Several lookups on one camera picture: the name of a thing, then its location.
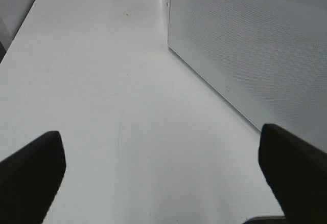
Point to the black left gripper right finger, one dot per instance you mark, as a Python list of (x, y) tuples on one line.
[(296, 173)]

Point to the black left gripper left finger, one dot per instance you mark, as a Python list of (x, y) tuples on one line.
[(31, 178)]

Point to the white microwave door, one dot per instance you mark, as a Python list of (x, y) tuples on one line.
[(265, 57)]

